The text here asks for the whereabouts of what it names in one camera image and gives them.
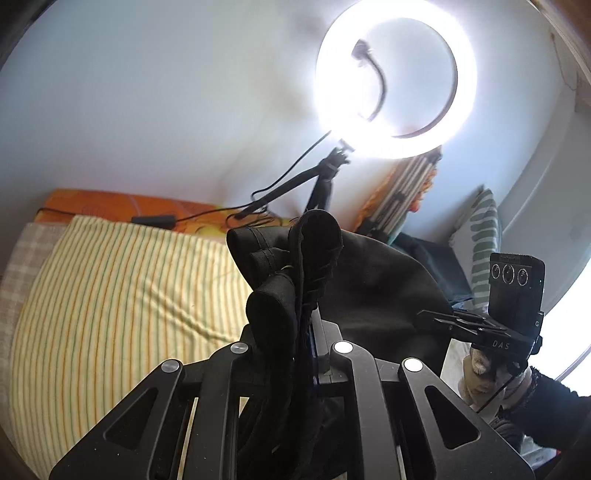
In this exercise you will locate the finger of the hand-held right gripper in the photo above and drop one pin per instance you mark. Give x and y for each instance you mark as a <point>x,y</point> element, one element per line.
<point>443,323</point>
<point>473,318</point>

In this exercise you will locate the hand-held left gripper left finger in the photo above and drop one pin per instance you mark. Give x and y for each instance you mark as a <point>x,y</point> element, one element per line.
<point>221,369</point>

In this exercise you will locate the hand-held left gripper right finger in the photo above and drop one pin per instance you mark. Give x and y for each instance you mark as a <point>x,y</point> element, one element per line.
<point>364,392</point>

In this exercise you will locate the black pants with yellow print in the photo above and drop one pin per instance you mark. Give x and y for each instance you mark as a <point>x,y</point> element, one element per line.
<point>369,286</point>

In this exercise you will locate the person's right forearm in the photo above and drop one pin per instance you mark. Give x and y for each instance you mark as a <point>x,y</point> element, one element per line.
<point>554,410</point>

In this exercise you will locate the folded dark pants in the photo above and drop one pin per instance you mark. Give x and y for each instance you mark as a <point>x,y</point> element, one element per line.
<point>443,263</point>

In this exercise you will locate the person's right hand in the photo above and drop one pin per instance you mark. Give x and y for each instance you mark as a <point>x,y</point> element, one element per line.
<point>480,369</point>

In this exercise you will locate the green striped white pillow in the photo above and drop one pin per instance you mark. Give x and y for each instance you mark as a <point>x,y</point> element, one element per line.
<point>485,221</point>

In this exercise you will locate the orange patterned cloth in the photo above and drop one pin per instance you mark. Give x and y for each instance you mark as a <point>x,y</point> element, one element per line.
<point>421,202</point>

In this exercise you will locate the yellow striped bedsheet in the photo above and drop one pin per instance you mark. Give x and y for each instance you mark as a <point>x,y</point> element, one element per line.
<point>115,295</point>

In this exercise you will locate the folded silver tripod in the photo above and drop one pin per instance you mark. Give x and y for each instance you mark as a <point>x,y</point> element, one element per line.
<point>406,184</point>

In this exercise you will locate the small black tripod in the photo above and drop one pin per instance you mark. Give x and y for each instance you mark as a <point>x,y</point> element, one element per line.
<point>323,184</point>

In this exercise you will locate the orange mattress sheet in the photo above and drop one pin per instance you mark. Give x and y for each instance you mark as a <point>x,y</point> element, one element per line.
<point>92,203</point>

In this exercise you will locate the grey checked blanket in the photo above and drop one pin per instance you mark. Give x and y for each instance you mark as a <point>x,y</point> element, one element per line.
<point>23,277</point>

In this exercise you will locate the black gooseneck phone holder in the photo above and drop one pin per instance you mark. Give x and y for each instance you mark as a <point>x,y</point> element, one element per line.
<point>360,48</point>

